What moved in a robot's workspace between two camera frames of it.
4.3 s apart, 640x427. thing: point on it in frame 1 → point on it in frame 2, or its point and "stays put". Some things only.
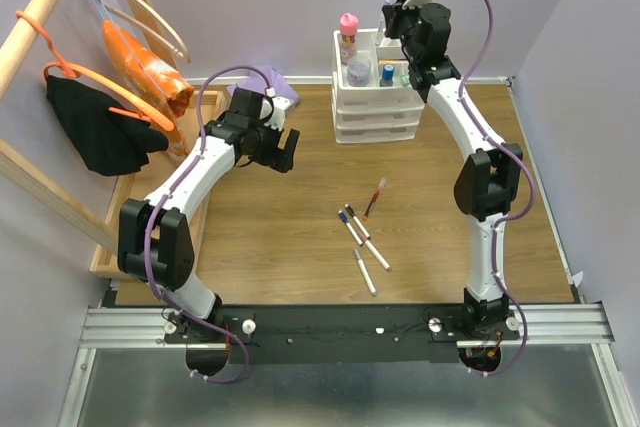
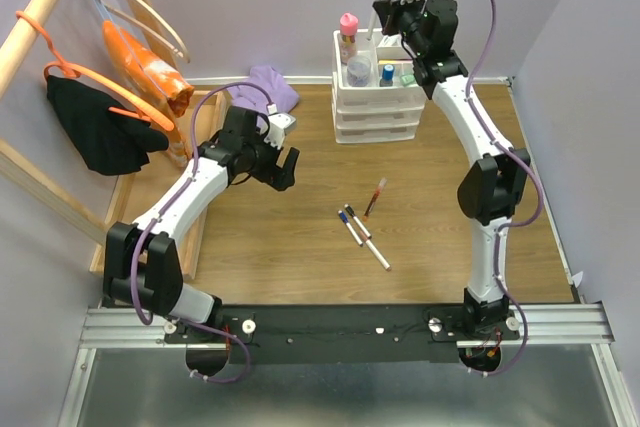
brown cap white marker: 363,237 stays put
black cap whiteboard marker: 352,213 stays put
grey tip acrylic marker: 369,282 → 374,20
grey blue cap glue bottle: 387,75 stays put
